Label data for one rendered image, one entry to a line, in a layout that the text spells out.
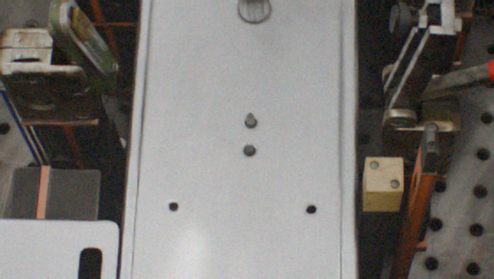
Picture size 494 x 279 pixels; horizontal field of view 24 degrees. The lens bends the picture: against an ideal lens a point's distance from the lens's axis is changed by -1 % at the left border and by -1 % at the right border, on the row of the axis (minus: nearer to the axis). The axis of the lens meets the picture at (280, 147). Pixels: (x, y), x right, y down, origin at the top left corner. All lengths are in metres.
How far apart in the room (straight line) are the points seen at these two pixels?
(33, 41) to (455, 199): 0.57
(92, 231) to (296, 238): 0.19
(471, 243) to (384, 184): 0.39
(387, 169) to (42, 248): 0.33
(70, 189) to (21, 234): 0.07
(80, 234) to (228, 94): 0.20
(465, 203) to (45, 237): 0.55
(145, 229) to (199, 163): 0.08
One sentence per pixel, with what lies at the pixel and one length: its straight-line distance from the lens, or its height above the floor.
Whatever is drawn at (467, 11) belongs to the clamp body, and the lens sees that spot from 1.28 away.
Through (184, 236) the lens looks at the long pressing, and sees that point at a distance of 1.12.
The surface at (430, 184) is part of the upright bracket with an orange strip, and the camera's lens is 1.00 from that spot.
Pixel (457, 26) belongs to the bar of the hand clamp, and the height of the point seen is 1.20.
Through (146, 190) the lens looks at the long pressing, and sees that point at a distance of 1.14.
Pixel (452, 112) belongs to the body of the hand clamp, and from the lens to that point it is 1.12.
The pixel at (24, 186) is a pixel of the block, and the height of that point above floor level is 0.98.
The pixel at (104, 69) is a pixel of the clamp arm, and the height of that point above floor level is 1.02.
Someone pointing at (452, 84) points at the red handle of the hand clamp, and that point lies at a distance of 1.07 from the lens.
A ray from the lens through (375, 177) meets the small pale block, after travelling 1.07.
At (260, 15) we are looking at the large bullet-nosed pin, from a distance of 1.20.
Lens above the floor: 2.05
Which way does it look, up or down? 67 degrees down
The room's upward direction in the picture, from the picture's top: 2 degrees counter-clockwise
